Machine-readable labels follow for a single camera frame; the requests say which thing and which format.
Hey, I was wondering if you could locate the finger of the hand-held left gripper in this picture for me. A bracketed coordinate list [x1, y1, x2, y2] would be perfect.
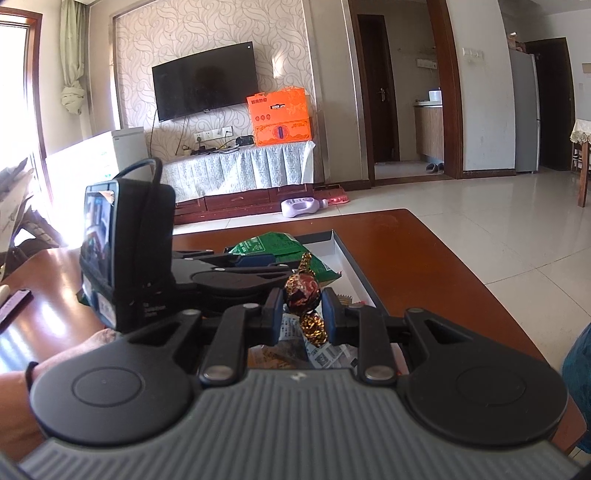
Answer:
[224, 251, 303, 273]

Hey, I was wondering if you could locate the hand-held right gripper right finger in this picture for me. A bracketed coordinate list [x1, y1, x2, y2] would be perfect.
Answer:
[322, 288, 465, 386]

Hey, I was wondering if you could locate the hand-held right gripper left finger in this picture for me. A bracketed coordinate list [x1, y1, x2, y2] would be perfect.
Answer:
[126, 290, 284, 386]

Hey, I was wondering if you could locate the green packet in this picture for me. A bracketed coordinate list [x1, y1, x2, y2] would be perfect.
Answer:
[228, 233, 315, 266]

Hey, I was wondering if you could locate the white orange snack packet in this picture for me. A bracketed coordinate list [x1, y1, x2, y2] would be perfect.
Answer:
[279, 314, 358, 370]

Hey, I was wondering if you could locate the brown foil candy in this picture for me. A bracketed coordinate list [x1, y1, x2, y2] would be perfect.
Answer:
[284, 251, 328, 347]

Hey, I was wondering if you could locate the grey cardboard box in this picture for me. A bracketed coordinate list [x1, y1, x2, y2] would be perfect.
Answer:
[173, 228, 389, 370]

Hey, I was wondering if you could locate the person's left forearm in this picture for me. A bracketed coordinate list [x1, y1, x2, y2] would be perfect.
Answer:
[0, 369, 47, 462]

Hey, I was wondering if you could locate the dark wooden television cabinet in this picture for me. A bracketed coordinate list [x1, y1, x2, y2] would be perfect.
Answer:
[171, 182, 319, 227]

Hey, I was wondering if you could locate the purple white detergent bottle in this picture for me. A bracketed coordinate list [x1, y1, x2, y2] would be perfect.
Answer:
[281, 196, 328, 217]

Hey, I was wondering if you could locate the white lace cloth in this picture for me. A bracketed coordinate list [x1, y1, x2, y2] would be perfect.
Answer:
[161, 141, 317, 204]

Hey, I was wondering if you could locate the white chest freezer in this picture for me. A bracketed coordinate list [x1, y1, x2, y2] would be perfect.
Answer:
[46, 127, 148, 217]

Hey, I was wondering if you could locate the red dustpan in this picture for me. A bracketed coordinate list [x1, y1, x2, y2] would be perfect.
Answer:
[314, 185, 349, 205]

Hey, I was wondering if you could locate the black smartphone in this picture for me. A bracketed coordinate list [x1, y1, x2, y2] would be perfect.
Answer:
[0, 288, 33, 333]

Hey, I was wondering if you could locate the orange gift box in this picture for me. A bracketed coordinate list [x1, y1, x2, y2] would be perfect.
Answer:
[247, 87, 312, 146]

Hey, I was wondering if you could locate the black flat television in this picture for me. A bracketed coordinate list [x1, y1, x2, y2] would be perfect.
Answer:
[152, 42, 258, 122]

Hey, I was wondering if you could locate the pale tied curtain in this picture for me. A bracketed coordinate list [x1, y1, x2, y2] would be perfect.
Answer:
[60, 0, 86, 116]

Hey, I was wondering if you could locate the wooden kitchen counter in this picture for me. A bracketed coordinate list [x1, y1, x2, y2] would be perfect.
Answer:
[413, 102, 444, 162]

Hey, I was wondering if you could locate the teal cloth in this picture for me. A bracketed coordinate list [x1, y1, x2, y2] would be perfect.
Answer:
[561, 323, 591, 407]

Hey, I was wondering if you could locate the silver refrigerator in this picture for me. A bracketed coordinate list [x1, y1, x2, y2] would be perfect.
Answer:
[508, 48, 541, 174]

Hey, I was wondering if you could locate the dining table with lace cloth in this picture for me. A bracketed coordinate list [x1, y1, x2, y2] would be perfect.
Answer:
[570, 119, 591, 208]

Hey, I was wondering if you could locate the black cable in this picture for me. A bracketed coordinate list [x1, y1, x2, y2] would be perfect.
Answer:
[113, 157, 163, 185]

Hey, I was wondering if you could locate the brown door with handle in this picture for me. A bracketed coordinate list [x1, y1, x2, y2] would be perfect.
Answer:
[358, 14, 400, 162]

